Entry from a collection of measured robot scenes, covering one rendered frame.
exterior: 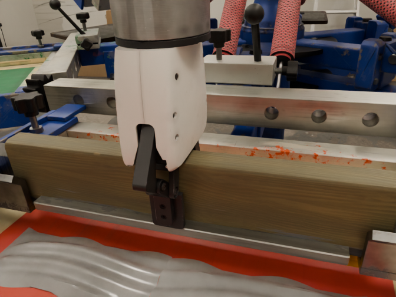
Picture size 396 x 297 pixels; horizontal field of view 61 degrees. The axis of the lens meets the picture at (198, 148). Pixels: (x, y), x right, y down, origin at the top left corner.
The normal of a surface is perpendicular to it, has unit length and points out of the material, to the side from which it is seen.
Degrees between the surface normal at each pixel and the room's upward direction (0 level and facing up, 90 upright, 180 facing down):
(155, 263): 8
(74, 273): 31
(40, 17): 90
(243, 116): 90
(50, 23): 90
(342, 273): 0
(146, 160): 53
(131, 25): 90
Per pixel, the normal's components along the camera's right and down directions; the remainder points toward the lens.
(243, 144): -0.04, -0.88
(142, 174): -0.26, -0.16
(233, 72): -0.29, 0.46
